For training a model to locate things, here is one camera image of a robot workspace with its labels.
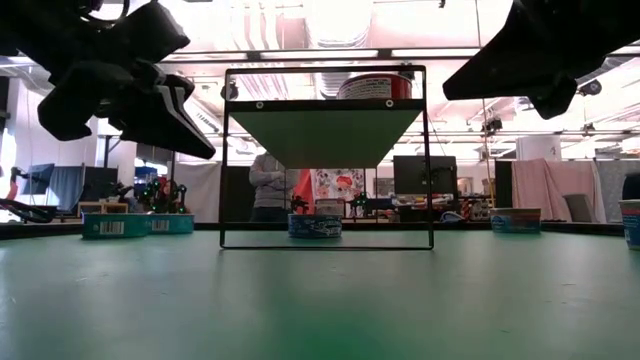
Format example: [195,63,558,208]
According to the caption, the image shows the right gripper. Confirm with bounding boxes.
[443,0,640,120]

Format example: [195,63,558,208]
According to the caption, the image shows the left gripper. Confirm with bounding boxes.
[0,0,217,161]

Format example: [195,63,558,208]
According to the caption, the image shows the red white-label can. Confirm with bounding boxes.
[337,72,414,100]

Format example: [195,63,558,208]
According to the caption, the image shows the blue fish-print can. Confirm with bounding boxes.
[288,213,345,240]

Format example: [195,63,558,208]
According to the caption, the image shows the silver-lid seafood can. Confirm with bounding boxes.
[82,212,152,240]

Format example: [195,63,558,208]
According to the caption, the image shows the white cylindrical column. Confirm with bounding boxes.
[515,134,562,162]

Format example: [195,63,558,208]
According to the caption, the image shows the black panel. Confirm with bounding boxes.
[494,159,514,209]
[82,166,120,201]

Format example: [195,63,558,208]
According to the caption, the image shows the background robot green lights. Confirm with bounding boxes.
[112,177,190,215]
[349,192,399,220]

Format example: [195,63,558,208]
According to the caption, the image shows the blue-grey curtain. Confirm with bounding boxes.
[48,165,85,211]

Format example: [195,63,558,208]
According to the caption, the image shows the wooden background table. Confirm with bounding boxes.
[76,200,130,216]

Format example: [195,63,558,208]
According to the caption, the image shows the pink curtain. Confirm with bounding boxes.
[510,158,600,224]

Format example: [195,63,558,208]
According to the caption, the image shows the small background monitor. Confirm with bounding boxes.
[20,162,56,196]

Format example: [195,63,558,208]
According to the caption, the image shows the white curtain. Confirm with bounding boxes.
[172,161,222,224]

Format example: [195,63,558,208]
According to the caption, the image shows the teal can silver lid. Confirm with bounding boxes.
[148,213,196,235]

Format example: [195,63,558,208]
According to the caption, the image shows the grey curtain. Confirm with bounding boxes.
[594,158,640,214]

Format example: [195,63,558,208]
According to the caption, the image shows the blue red-stripe can gold lid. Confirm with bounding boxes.
[618,198,640,252]
[488,207,542,235]

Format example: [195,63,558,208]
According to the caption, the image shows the red black background robot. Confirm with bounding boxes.
[0,166,57,225]

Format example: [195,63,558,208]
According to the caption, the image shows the black curtain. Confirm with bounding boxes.
[227,164,254,224]

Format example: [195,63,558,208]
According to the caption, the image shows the person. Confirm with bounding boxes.
[248,152,301,224]
[620,173,640,201]

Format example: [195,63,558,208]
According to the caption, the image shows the black monitor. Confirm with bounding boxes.
[392,154,459,197]

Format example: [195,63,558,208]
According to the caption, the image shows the black background robot arms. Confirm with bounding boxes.
[290,194,311,217]

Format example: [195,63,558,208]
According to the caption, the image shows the red curtain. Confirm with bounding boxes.
[294,168,316,217]

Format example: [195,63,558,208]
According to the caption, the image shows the ceiling light strip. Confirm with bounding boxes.
[159,45,640,65]

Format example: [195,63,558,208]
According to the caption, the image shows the floral cloth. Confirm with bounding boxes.
[312,168,367,202]

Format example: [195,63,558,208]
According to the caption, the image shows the white storage box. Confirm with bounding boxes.
[313,198,347,218]

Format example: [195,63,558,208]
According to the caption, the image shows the green table mat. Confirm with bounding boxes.
[0,228,640,360]

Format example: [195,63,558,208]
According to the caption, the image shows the black metal stand frame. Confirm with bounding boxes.
[102,133,178,201]

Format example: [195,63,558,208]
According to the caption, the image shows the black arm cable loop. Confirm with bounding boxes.
[74,0,132,25]

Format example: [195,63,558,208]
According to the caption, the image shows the black metal table frame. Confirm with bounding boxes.
[0,221,640,240]

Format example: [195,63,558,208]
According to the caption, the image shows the silver ceiling air duct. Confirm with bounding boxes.
[302,0,375,101]

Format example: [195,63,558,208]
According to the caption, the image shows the wooden shelf black metal frame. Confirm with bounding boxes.
[219,63,435,251]

